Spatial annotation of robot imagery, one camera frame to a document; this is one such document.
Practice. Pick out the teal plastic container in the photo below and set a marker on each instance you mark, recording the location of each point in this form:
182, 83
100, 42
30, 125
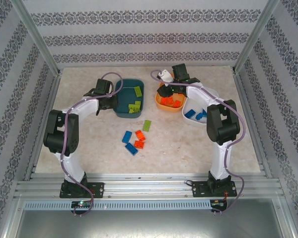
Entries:
125, 99

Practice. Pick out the orange lego brick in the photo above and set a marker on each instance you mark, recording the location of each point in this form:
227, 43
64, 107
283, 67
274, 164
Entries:
139, 144
140, 135
170, 99
176, 103
164, 100

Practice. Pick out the white plastic container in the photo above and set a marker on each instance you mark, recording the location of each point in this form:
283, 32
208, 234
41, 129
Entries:
188, 104

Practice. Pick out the green lego brick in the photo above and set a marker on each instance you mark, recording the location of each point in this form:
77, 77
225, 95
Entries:
132, 110
137, 104
138, 91
146, 125

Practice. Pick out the orange plastic container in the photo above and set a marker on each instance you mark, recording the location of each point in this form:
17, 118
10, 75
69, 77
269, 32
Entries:
172, 109

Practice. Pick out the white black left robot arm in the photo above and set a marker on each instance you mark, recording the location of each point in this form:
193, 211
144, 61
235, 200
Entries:
69, 163

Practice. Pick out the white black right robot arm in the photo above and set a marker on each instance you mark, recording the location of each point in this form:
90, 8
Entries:
219, 161

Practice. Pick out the small electronics board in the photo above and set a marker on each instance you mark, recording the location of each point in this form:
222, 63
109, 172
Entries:
218, 203
82, 203

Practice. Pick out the grey metal panel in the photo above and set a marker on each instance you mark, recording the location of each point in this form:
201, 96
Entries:
149, 225

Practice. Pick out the aluminium side rail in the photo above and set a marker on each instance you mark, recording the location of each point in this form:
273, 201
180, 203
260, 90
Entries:
243, 94
44, 124

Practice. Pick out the aluminium frame post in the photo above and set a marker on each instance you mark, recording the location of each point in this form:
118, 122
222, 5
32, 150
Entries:
256, 37
39, 37

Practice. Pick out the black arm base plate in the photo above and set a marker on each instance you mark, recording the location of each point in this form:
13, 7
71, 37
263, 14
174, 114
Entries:
96, 189
200, 189

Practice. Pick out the aluminium mounting rail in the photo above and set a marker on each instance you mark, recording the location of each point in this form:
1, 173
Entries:
149, 188

